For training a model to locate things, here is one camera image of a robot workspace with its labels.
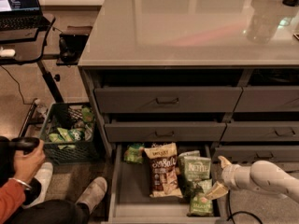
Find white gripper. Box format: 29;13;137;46
205;156;250;200

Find green jalapeno Kettle chip bag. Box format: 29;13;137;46
184;156;213;217

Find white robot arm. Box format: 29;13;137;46
205;156;299;203

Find orange sleeved forearm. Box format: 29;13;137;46
0;177;32;224

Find green chip bag behind Kettle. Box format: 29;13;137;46
178;150;200;175

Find middle right drawer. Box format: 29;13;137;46
221;121;299;142

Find brown sea salt chip bag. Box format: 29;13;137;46
144;143;182;198

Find bottom right drawer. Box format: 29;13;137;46
212;146;299;163

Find top right drawer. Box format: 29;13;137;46
235;86;299;112

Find top left drawer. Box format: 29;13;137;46
94;87;242;113

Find small green bag drawer back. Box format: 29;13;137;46
124;143;144;164

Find open bottom left drawer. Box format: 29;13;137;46
108;145;228;224

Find grey counter cabinet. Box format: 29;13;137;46
78;0;299;154

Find middle left drawer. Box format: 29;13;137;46
105;120;226;142

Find person's hand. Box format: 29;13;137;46
13;140;45;184

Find grey slipper right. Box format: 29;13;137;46
77;176;107;214

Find green snack bags in crate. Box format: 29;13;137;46
46;104;95;144

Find green plastic crate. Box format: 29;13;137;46
39;103;99;165

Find person's dark trouser legs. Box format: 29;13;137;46
4;200;90;224

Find white slipper left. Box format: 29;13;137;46
22;162;53;209

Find black handheld controller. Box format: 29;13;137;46
0;136;39;155

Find black device on shelf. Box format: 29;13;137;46
56;26;92;65

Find black laptop stand desk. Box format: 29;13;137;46
0;13;63;137

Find white mouse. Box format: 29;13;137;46
0;49;16;58

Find open laptop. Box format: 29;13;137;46
0;0;50;31

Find black power cable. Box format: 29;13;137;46
225;189;264;224

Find thin black desk cable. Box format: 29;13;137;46
0;64;34;105

